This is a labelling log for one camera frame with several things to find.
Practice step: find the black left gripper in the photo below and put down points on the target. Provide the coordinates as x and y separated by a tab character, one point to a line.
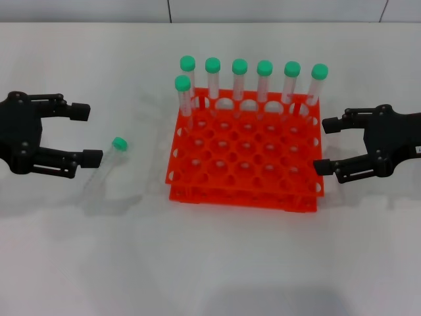
16	131

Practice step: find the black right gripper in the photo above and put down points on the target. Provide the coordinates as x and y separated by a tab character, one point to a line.
394	138

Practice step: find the clear test tube green cap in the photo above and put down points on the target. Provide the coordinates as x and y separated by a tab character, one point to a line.
119	143
212	64
292	68
239	66
182	83
319	71
187	62
264	67

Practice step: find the orange test tube rack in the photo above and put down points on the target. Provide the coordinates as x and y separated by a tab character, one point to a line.
246	154

